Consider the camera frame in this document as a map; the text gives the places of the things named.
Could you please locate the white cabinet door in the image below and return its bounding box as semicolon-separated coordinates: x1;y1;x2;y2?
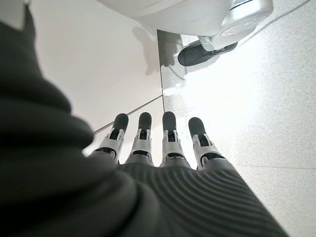
92;96;165;166
29;0;164;134

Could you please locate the robot foot with dark sole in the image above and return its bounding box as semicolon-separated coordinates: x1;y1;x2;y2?
178;40;239;67

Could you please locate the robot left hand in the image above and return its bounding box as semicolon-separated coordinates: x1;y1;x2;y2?
0;4;290;237

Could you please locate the white robot leg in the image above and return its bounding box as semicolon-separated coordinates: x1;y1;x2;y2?
95;0;275;50

